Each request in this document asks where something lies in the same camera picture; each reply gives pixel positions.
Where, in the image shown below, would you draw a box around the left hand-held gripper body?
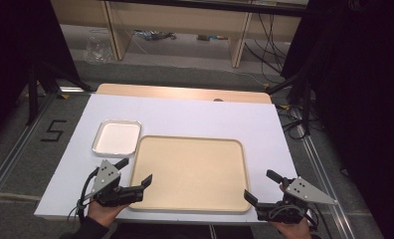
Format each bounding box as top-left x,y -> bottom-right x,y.
91,158 -> 145,208

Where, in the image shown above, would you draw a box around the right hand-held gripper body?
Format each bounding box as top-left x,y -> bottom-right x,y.
255,176 -> 338,224

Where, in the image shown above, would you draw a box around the person's right hand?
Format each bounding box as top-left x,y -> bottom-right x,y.
268,184 -> 314,239

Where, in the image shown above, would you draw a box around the person's left hand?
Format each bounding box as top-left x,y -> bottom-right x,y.
87,198 -> 130,229

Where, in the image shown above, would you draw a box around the white square plate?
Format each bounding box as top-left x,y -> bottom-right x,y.
92,119 -> 142,158

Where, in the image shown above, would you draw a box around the beige rectangular tray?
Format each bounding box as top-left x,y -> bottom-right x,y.
128,134 -> 253,214

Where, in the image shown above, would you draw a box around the white board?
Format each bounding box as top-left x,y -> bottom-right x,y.
34,93 -> 298,224

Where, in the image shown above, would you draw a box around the light wooden table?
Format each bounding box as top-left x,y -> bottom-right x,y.
96,83 -> 273,105

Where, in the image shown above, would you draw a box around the black metal stand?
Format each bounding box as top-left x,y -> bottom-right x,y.
25,59 -> 94,127
265,56 -> 315,137

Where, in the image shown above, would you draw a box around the black curtain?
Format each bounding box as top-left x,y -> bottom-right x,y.
280,0 -> 394,239
0,0 -> 82,150

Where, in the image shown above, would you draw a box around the clear plastic bag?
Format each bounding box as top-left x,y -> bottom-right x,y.
83,30 -> 115,65

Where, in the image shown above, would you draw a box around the dark clutter under desk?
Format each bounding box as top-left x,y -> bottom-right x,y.
132,29 -> 178,42

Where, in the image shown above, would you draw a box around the small brown box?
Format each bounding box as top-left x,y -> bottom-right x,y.
196,33 -> 229,42

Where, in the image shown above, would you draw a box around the light wooden desk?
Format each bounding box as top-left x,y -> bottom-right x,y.
50,0 -> 309,70

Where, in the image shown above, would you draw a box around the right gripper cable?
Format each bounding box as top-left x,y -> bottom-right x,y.
303,202 -> 320,231

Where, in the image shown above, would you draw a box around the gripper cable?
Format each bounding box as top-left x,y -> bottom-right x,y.
67,166 -> 101,224
303,202 -> 320,231

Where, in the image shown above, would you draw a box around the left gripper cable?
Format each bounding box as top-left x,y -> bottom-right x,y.
67,166 -> 101,224

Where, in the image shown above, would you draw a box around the aluminium floor rail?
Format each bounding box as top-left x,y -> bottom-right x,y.
289,106 -> 357,239
0,93 -> 60,211

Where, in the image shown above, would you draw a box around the black floor cables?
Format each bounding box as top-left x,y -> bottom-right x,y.
278,104 -> 313,141

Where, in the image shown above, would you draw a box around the bundle of black cables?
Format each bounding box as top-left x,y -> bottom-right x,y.
244,13 -> 288,76

